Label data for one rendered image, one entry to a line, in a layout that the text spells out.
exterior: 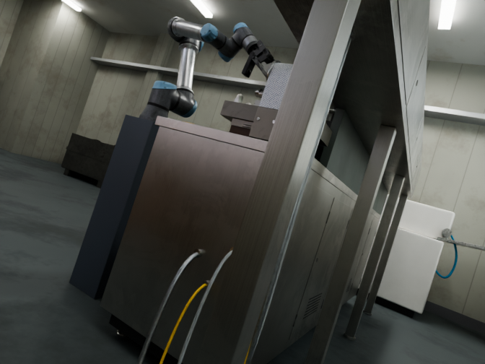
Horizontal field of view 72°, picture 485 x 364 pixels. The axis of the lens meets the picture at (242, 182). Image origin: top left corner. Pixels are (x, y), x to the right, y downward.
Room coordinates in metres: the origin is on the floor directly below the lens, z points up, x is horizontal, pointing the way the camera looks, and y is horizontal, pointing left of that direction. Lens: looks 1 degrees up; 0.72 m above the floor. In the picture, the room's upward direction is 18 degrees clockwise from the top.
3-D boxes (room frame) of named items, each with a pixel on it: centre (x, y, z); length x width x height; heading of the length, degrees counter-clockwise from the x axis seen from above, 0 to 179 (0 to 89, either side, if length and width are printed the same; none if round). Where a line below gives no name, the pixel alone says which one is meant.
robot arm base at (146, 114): (1.76, 0.54, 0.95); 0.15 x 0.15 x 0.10
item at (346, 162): (2.29, -0.82, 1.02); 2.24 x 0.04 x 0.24; 151
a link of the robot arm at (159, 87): (1.77, 0.54, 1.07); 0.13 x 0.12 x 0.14; 139
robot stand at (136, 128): (1.76, 0.54, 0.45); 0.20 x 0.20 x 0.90; 62
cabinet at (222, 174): (2.31, -0.49, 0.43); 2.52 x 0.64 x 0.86; 151
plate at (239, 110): (1.28, -0.05, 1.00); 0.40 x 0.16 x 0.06; 61
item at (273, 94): (1.40, -0.07, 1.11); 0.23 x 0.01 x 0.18; 61
